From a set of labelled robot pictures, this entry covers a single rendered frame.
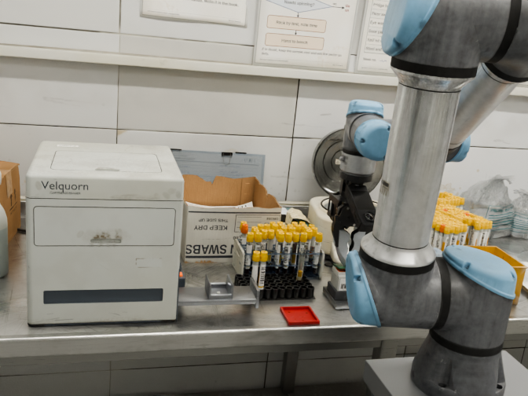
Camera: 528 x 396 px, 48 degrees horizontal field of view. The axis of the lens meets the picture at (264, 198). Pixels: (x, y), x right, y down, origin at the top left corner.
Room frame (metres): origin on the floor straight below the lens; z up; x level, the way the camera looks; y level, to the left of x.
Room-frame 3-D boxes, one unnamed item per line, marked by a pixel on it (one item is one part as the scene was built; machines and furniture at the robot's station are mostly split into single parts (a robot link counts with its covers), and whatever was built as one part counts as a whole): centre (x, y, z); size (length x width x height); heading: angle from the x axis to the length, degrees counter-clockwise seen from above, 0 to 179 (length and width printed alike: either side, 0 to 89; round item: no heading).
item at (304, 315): (1.14, -0.10, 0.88); 0.07 x 0.07 x 0.01; 16
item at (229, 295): (1.12, 0.10, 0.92); 0.21 x 0.07 x 0.05; 106
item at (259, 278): (1.25, -0.04, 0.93); 0.17 x 0.09 x 0.11; 107
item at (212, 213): (1.53, 0.10, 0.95); 0.29 x 0.25 x 0.15; 16
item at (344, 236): (1.25, -0.18, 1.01); 0.06 x 0.03 x 0.09; 15
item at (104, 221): (1.16, 0.31, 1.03); 0.31 x 0.27 x 0.30; 106
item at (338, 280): (1.24, -0.20, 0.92); 0.05 x 0.04 x 0.06; 15
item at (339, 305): (1.24, -0.20, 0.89); 0.09 x 0.05 x 0.04; 15
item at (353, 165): (1.25, -0.19, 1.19); 0.08 x 0.08 x 0.05
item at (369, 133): (1.15, -0.22, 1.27); 0.11 x 0.11 x 0.08; 4
